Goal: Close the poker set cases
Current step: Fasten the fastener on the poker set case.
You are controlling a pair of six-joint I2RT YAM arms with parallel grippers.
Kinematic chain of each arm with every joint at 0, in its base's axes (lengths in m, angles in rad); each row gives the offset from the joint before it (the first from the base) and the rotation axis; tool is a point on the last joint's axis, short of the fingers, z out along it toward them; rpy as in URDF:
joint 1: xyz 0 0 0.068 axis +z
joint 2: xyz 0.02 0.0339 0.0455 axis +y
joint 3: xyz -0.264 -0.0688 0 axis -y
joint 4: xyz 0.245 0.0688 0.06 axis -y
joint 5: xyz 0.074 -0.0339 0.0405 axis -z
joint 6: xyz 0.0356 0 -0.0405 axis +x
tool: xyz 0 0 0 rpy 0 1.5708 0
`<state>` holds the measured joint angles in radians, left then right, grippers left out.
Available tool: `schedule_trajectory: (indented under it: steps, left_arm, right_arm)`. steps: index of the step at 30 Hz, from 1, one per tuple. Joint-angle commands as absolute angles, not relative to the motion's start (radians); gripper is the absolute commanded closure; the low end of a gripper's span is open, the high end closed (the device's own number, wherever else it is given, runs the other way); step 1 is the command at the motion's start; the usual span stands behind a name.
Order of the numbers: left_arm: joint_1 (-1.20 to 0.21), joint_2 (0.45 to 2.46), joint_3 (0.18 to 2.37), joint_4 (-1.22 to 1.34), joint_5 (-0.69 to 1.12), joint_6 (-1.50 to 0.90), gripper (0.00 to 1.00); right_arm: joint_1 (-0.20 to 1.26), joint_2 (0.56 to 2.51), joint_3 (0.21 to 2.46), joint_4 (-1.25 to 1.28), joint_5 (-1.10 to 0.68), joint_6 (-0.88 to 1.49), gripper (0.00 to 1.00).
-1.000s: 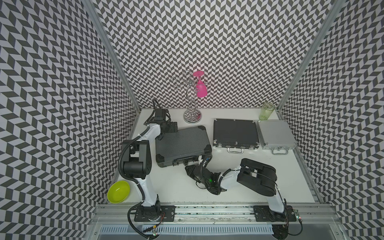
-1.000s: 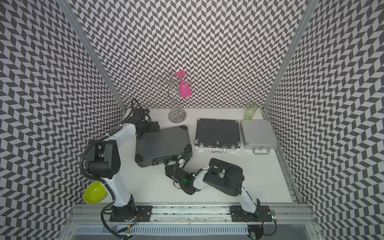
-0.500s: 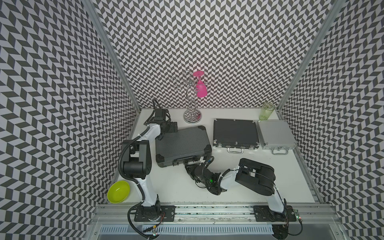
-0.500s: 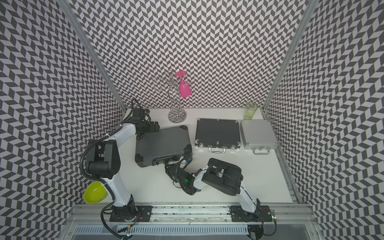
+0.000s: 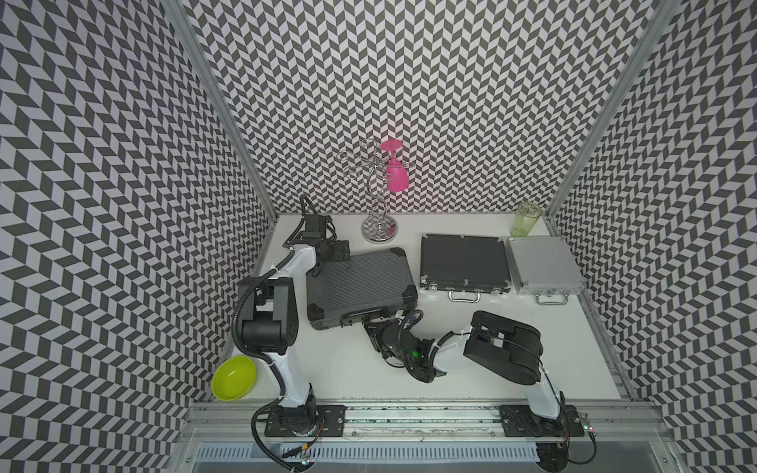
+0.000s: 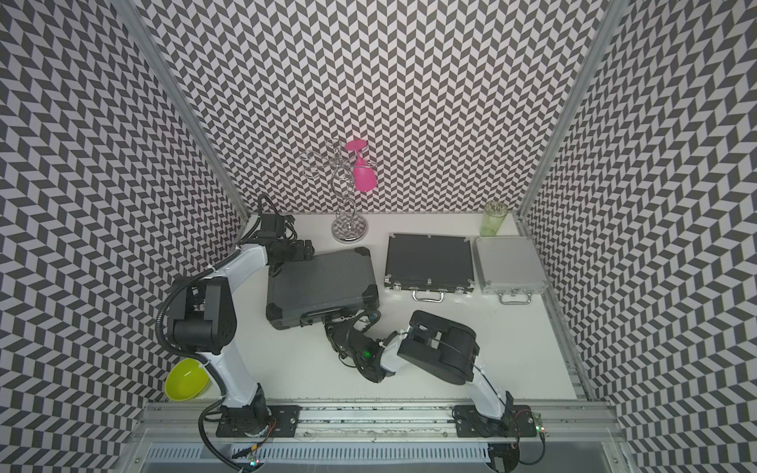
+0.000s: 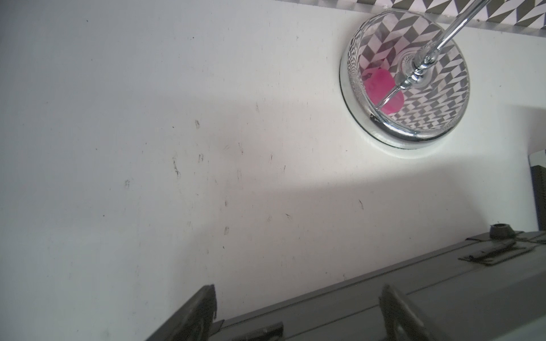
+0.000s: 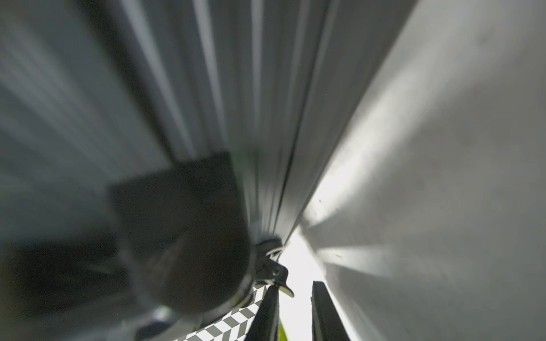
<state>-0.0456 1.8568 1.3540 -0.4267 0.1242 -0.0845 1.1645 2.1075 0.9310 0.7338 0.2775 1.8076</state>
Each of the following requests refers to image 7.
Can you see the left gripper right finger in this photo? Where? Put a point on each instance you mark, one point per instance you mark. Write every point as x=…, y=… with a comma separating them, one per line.
x=404, y=320

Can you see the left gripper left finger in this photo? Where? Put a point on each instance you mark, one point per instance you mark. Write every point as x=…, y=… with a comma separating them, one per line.
x=193, y=320

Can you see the black poker case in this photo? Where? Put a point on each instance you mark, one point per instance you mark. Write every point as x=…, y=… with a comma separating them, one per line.
x=537, y=168
x=489, y=287

